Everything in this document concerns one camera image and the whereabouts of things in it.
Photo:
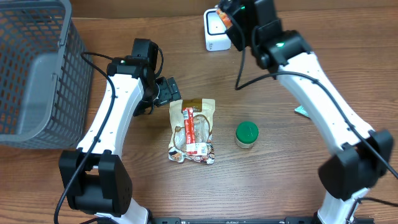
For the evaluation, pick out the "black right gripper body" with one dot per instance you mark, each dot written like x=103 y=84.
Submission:
x=232 y=28

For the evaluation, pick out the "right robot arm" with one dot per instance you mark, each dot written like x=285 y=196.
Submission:
x=359 y=155

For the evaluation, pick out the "teal tissue packet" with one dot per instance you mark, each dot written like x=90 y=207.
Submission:
x=302 y=111

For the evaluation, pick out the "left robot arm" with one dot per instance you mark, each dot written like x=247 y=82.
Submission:
x=94 y=177

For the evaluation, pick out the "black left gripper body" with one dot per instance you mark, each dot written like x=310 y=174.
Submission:
x=170 y=90

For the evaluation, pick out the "white barcode scanner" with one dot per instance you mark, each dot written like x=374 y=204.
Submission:
x=216 y=38

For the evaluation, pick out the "grey plastic mesh basket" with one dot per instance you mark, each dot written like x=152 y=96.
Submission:
x=45 y=84

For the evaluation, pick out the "orange snack packet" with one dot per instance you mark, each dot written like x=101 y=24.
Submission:
x=224 y=18

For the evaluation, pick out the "green lid seasoning jar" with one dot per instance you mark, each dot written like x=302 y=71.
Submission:
x=246 y=134

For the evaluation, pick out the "white brown snack packet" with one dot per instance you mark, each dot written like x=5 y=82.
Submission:
x=203 y=111

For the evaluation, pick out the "red snack bar wrapper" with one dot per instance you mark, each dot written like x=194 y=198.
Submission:
x=192 y=148

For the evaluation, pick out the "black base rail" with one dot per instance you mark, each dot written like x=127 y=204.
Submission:
x=287 y=220

